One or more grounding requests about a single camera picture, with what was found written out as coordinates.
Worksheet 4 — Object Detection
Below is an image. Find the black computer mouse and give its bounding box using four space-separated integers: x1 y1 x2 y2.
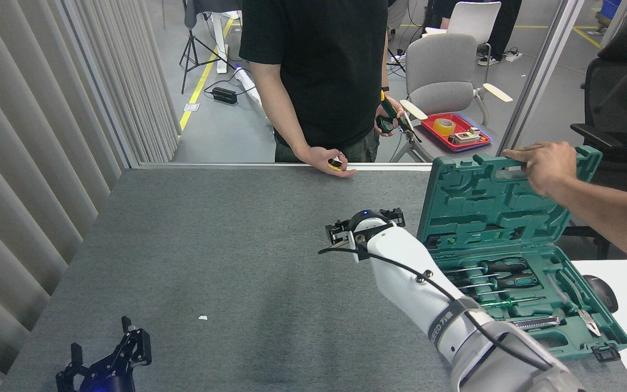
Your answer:
583 275 619 314

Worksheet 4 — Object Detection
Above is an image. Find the person's bare hand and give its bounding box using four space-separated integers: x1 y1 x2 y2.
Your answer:
501 142 578 198

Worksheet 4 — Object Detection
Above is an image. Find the person's right hand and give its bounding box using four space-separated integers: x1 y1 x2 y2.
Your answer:
305 146 358 178

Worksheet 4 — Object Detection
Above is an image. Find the black green screwdriver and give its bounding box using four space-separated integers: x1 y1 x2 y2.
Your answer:
444 259 529 275
452 275 540 292

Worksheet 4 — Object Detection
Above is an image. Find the blue bin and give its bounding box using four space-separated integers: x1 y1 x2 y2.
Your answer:
597 0 622 28

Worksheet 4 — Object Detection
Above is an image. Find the small white box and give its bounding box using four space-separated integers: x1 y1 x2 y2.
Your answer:
448 128 482 145

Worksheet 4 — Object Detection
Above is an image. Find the green plastic tool case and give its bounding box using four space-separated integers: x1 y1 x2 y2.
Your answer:
416 146 627 363

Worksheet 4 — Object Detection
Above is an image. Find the silver frame post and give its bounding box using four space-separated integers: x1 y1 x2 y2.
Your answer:
499 0 586 157

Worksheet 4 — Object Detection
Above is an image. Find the grey chair with cream armrests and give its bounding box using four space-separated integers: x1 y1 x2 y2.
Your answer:
390 34 513 163

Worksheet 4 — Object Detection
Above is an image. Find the person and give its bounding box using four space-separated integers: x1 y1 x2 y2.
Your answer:
239 0 389 164
425 0 522 66
385 0 409 40

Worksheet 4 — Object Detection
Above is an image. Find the silver utility knife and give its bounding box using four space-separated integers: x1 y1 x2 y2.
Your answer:
509 315 562 329

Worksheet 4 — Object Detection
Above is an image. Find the white chair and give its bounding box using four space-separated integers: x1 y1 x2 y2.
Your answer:
422 1 502 66

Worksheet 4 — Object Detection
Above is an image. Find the red tray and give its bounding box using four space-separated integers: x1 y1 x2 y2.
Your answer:
421 113 492 153

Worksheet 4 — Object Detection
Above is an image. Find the person's left hand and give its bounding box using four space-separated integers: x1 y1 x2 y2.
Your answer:
374 97 407 137

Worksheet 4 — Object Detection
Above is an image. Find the green yellow screwdriver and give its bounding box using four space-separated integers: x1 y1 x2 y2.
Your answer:
380 90 422 142

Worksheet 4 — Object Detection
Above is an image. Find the thin green screwdriver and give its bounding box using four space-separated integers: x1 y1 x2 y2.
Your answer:
477 297 545 309

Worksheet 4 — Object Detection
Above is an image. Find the black tripod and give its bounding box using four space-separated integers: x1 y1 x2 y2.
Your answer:
179 0 236 94

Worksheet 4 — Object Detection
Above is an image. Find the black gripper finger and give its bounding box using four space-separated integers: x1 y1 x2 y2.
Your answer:
379 207 405 226
324 219 354 246
56 343 94 392
108 316 152 376

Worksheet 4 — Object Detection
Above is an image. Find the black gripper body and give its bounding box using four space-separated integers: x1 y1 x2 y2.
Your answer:
77 359 129 392
349 211 393 235

